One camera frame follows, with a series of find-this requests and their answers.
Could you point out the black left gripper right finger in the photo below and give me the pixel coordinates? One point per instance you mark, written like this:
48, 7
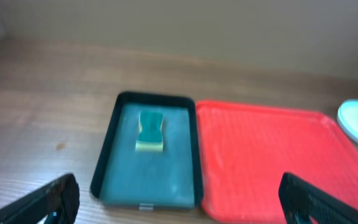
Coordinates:
304, 203

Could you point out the yellow green sponge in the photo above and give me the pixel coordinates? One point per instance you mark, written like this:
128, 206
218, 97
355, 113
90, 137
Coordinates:
150, 137

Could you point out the black water tray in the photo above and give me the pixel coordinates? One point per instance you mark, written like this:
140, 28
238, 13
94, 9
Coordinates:
150, 179

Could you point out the red plastic tray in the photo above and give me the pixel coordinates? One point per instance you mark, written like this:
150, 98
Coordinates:
245, 150

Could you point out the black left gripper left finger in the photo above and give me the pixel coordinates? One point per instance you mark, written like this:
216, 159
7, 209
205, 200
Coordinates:
56, 202

